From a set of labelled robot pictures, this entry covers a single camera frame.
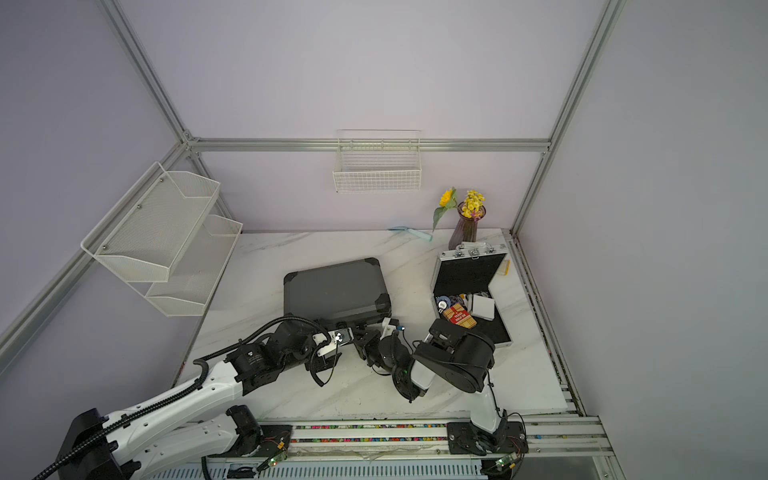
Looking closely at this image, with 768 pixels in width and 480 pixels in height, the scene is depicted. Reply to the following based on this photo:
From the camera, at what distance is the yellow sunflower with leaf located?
0.98 metres

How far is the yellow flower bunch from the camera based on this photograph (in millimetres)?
970

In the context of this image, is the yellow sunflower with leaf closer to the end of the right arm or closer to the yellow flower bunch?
the yellow flower bunch

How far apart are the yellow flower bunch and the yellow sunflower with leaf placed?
4 centimetres
